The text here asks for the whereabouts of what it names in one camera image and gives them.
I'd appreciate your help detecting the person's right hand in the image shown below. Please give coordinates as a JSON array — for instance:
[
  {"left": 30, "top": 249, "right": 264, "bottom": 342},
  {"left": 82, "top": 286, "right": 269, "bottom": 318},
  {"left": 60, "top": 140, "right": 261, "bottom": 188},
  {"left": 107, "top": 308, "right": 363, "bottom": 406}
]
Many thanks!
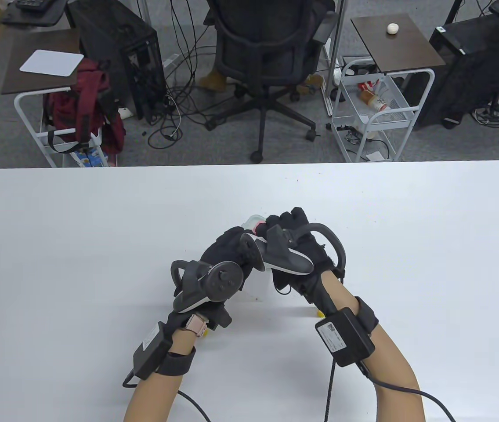
[{"left": 266, "top": 207, "right": 344, "bottom": 294}]

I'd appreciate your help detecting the person's left hand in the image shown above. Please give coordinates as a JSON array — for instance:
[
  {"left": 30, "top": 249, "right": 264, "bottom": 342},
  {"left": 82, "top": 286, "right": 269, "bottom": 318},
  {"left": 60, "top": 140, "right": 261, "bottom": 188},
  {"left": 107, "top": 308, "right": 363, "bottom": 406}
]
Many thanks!
[{"left": 167, "top": 227, "right": 257, "bottom": 328}]

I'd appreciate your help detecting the clear plastic container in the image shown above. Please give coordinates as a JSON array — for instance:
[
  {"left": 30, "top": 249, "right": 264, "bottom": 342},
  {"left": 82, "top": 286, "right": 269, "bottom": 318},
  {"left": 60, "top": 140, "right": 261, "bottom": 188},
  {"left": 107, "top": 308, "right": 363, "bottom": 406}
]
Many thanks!
[{"left": 243, "top": 215, "right": 276, "bottom": 304}]

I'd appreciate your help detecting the person's left forearm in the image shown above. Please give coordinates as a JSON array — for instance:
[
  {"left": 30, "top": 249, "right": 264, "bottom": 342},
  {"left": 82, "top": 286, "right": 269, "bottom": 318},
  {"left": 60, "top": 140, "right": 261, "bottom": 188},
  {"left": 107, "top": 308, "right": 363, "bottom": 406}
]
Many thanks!
[{"left": 123, "top": 330, "right": 195, "bottom": 422}]

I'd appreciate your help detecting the black box on left forearm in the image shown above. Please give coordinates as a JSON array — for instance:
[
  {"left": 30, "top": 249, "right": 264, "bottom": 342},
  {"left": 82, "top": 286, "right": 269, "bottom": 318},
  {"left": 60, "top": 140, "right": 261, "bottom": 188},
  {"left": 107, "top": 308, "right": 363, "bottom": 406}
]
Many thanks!
[{"left": 133, "top": 322, "right": 173, "bottom": 381}]

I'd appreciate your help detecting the person's right forearm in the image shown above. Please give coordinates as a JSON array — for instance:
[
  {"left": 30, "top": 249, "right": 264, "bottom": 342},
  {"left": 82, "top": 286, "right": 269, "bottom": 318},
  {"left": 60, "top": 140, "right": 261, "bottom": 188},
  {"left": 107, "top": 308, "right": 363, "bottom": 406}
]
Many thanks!
[{"left": 322, "top": 270, "right": 426, "bottom": 422}]

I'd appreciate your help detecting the black box on right forearm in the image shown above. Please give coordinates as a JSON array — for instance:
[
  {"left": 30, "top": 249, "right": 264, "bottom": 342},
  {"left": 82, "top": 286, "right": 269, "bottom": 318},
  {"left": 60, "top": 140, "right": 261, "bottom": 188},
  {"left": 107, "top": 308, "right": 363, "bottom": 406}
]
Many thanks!
[{"left": 315, "top": 308, "right": 375, "bottom": 367}]

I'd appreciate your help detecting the grey left hand controller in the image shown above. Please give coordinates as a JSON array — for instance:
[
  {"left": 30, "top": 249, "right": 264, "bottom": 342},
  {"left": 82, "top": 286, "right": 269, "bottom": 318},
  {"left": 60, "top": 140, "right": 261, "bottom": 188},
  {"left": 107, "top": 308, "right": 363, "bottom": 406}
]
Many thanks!
[{"left": 170, "top": 260, "right": 244, "bottom": 314}]

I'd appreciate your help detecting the grey hand controller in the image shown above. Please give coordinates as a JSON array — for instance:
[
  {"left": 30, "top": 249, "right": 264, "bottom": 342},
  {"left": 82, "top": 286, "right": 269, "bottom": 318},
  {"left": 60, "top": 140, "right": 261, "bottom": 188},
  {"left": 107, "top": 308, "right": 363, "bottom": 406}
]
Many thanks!
[
  {"left": 170, "top": 260, "right": 244, "bottom": 314},
  {"left": 240, "top": 223, "right": 347, "bottom": 278}
]

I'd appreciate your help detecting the grey right hand controller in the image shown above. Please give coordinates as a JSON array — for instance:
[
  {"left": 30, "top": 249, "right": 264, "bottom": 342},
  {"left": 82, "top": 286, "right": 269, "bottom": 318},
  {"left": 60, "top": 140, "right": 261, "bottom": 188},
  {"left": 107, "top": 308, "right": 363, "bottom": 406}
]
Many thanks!
[{"left": 240, "top": 223, "right": 347, "bottom": 278}]

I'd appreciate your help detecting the pink wrist watch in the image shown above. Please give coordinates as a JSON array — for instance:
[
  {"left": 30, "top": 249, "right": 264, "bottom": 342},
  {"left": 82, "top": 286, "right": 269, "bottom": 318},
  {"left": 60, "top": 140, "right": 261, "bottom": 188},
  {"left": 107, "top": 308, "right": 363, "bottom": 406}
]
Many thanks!
[{"left": 182, "top": 314, "right": 208, "bottom": 337}]

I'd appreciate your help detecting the red white snack packet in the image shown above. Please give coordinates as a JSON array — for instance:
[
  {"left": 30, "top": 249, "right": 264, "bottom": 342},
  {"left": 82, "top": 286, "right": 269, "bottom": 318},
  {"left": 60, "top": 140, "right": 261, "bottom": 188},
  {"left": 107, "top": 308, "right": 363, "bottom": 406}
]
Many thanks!
[{"left": 357, "top": 80, "right": 405, "bottom": 113}]

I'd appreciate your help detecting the blue box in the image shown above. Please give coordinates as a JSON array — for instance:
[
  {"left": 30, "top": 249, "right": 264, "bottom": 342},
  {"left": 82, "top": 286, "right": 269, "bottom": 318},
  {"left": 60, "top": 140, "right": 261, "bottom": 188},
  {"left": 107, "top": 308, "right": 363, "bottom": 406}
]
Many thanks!
[{"left": 70, "top": 147, "right": 110, "bottom": 168}]

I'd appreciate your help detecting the black office chair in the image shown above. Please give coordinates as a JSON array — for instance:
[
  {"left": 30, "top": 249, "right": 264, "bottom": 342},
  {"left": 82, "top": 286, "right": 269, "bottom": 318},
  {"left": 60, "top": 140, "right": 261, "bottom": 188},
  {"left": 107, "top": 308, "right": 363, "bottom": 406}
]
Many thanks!
[{"left": 206, "top": 0, "right": 340, "bottom": 164}]

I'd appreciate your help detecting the white cart with brown top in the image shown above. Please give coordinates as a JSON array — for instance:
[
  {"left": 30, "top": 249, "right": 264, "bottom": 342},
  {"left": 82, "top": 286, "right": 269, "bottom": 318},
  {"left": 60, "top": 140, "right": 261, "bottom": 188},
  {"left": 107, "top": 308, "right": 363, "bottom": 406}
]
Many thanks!
[
  {"left": 1, "top": 30, "right": 118, "bottom": 168},
  {"left": 332, "top": 13, "right": 447, "bottom": 163}
]

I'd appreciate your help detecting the red backpack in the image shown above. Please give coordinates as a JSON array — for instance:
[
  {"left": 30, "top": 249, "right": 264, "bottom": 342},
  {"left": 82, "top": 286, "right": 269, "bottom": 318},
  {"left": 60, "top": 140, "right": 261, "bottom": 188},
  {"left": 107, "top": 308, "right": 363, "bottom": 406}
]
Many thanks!
[{"left": 42, "top": 58, "right": 126, "bottom": 154}]

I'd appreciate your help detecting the black computer tower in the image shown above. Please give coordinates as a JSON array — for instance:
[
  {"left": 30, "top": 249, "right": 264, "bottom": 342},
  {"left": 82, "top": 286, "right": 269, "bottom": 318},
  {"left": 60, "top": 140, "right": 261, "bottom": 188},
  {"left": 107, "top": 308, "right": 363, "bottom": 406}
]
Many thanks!
[
  {"left": 416, "top": 0, "right": 499, "bottom": 129},
  {"left": 65, "top": 0, "right": 166, "bottom": 121}
]

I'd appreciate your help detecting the white mouse pad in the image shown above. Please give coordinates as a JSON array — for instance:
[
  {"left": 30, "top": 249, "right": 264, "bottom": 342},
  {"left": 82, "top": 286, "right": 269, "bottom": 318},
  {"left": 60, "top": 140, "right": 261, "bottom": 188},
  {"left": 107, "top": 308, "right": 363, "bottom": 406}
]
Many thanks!
[{"left": 19, "top": 50, "right": 84, "bottom": 77}]

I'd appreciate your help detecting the black keyboard tray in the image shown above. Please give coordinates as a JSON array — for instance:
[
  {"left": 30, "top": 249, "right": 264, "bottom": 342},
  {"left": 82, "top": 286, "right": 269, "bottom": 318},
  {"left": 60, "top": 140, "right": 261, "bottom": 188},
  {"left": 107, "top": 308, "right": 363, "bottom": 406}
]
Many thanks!
[{"left": 0, "top": 0, "right": 66, "bottom": 27}]

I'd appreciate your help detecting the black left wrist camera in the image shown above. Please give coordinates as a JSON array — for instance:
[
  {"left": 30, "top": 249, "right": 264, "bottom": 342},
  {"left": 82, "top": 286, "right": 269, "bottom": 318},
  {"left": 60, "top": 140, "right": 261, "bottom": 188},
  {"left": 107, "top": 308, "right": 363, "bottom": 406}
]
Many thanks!
[{"left": 208, "top": 308, "right": 233, "bottom": 331}]

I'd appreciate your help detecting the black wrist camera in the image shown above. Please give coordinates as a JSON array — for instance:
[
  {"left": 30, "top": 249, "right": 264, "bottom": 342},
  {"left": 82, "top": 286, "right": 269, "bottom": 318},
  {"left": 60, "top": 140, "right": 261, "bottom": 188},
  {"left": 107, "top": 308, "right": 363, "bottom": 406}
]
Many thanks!
[
  {"left": 302, "top": 286, "right": 325, "bottom": 308},
  {"left": 208, "top": 308, "right": 233, "bottom": 331}
]

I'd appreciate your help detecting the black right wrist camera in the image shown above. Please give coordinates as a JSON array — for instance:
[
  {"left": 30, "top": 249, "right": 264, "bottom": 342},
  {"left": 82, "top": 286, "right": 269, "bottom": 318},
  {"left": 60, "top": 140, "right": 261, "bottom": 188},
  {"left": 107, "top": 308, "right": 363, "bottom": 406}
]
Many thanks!
[{"left": 302, "top": 286, "right": 325, "bottom": 308}]

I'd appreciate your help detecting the black right forearm strap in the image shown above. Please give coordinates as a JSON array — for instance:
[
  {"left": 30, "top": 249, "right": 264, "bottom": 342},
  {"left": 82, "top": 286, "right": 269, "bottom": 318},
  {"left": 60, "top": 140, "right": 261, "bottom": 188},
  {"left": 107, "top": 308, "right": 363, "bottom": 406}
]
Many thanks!
[{"left": 354, "top": 297, "right": 380, "bottom": 335}]

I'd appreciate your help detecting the black forearm strap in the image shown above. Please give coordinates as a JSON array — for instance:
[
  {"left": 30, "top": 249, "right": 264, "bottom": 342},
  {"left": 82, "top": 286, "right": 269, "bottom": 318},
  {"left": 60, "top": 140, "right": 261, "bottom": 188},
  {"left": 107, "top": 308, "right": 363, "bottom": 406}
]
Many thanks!
[
  {"left": 354, "top": 297, "right": 380, "bottom": 335},
  {"left": 156, "top": 346, "right": 196, "bottom": 376}
]

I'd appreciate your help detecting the black left forearm strap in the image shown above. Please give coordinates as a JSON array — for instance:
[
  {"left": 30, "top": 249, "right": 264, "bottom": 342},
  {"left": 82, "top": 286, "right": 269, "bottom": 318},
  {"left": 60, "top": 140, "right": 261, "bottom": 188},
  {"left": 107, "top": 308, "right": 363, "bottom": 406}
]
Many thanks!
[{"left": 156, "top": 346, "right": 196, "bottom": 376}]

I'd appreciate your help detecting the black smooth cable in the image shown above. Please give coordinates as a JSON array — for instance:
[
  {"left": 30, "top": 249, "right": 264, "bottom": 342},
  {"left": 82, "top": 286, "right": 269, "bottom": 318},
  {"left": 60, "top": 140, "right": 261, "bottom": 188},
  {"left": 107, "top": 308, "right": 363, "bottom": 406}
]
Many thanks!
[
  {"left": 122, "top": 371, "right": 211, "bottom": 422},
  {"left": 359, "top": 361, "right": 456, "bottom": 422}
]

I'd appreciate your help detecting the black braided cable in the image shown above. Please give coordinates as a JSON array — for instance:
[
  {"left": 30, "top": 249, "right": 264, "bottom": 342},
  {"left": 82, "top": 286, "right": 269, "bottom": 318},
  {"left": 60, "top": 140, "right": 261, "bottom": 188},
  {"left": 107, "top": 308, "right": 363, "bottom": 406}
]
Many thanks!
[{"left": 322, "top": 358, "right": 337, "bottom": 422}]

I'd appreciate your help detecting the aluminium post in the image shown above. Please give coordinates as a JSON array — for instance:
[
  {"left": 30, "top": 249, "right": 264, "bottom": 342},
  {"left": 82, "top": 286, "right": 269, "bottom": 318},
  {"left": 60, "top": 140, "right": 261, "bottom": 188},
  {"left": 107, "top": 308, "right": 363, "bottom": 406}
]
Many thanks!
[{"left": 326, "top": 0, "right": 347, "bottom": 117}]

